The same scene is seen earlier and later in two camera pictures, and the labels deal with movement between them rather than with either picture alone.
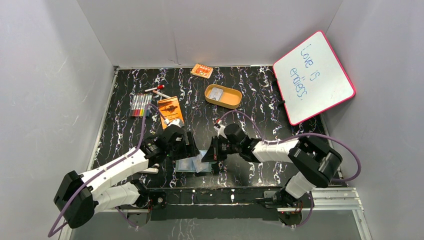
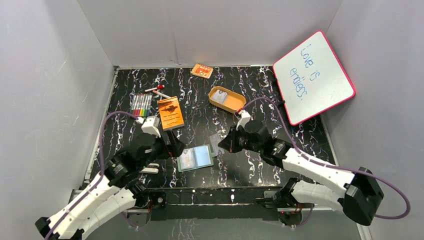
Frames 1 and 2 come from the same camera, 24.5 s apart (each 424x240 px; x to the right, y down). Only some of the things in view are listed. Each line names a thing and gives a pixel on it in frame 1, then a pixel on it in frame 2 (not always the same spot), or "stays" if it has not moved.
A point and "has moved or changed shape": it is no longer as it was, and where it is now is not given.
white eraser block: (150, 170) stays
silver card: (216, 93) has moved or changed shape
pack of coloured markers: (138, 103) stays
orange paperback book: (170, 109) stays
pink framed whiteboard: (312, 79) stays
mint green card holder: (187, 165) has moved or changed shape
